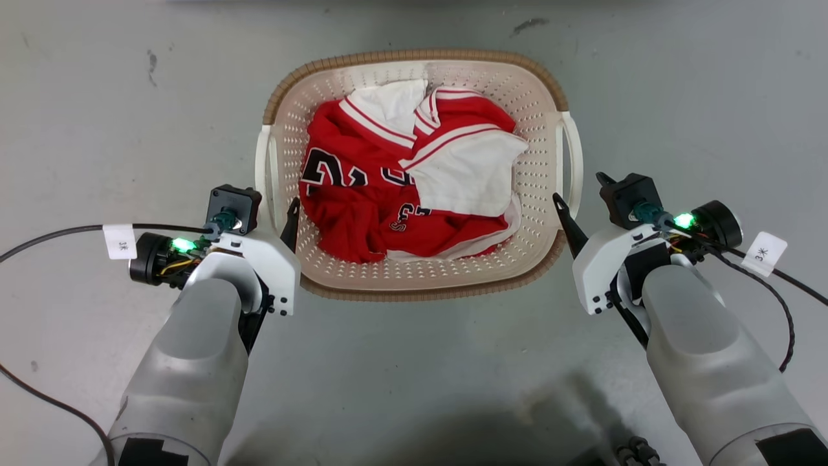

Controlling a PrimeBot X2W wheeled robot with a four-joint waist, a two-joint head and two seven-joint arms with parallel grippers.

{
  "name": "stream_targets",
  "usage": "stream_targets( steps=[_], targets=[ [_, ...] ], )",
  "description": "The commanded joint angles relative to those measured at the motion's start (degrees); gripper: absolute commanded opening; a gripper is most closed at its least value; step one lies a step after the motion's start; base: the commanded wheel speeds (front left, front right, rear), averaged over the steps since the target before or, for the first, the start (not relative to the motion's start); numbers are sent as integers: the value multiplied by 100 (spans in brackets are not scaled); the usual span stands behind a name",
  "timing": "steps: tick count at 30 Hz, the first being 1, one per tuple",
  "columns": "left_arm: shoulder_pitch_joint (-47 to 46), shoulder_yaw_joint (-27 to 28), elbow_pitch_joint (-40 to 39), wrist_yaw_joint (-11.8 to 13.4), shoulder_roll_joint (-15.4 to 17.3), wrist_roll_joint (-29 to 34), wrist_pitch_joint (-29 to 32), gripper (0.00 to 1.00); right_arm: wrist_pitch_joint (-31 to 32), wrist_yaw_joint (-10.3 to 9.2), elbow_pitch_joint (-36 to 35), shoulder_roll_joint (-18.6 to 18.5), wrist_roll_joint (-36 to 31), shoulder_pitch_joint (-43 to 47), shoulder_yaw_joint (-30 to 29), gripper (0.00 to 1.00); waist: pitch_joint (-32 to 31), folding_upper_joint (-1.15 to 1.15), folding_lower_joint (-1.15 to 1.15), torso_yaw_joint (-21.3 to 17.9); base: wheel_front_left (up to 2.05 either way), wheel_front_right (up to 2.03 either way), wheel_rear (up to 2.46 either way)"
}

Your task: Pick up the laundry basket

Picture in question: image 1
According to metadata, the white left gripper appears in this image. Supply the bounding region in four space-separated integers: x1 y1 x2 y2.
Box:
206 197 302 318

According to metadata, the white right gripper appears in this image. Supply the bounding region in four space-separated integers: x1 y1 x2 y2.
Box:
551 171 662 316

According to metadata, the beige plastic laundry basket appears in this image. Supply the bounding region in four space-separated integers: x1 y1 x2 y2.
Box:
254 49 584 302

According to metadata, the red and white basketball jersey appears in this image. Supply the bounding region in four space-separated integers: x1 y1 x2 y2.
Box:
298 79 529 264

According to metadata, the white paper cable tag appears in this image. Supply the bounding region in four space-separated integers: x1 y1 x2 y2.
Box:
741 231 789 278
103 223 138 261

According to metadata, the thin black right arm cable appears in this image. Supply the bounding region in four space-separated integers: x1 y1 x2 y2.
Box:
695 234 828 307

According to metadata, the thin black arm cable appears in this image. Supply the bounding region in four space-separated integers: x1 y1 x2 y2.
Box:
0 223 215 265
695 234 828 307

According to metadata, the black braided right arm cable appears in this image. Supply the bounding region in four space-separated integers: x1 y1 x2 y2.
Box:
704 246 796 374

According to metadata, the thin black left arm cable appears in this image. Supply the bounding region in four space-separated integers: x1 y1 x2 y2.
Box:
0 223 215 265

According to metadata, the black corrugated cable conduit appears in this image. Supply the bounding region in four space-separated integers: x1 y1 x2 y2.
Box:
613 436 668 466

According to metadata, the thin black floor cable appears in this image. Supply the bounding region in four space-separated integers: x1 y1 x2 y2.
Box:
0 364 116 466

